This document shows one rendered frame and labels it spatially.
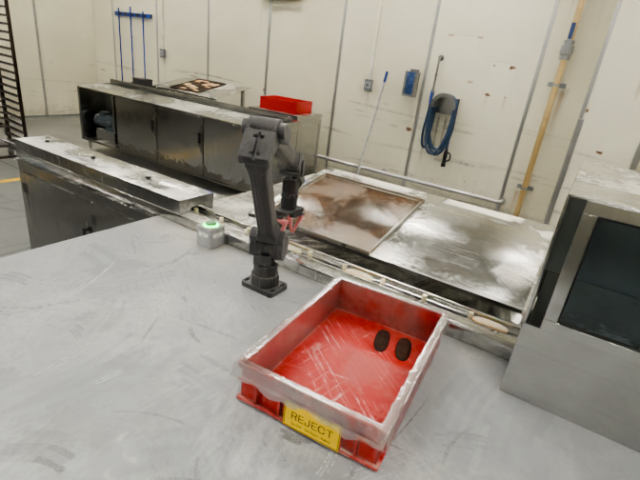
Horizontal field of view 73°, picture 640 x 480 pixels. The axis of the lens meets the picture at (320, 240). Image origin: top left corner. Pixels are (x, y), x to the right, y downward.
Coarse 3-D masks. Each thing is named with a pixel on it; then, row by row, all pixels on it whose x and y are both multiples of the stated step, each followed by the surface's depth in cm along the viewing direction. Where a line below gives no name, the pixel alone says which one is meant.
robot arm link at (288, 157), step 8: (280, 128) 103; (288, 128) 105; (280, 136) 103; (288, 136) 107; (280, 144) 112; (288, 144) 108; (280, 152) 117; (288, 152) 123; (296, 152) 134; (280, 160) 127; (288, 160) 126; (296, 160) 135; (280, 168) 140; (288, 168) 137; (296, 168) 136
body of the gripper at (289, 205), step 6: (282, 198) 146; (288, 198) 145; (294, 198) 145; (282, 204) 146; (288, 204) 145; (294, 204) 146; (276, 210) 145; (282, 210) 145; (288, 210) 146; (294, 210) 147
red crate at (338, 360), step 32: (352, 320) 122; (320, 352) 107; (352, 352) 108; (384, 352) 110; (416, 352) 111; (320, 384) 96; (352, 384) 98; (384, 384) 99; (384, 416) 90; (352, 448) 79
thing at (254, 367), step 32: (352, 288) 122; (288, 320) 100; (320, 320) 116; (384, 320) 120; (416, 320) 115; (448, 320) 111; (256, 352) 89; (288, 352) 104; (256, 384) 84; (288, 384) 81; (416, 384) 87; (320, 416) 78; (352, 416) 76; (384, 448) 73
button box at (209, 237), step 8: (200, 224) 154; (200, 232) 154; (208, 232) 151; (216, 232) 153; (224, 232) 157; (200, 240) 155; (208, 240) 152; (216, 240) 154; (224, 240) 158; (208, 248) 154
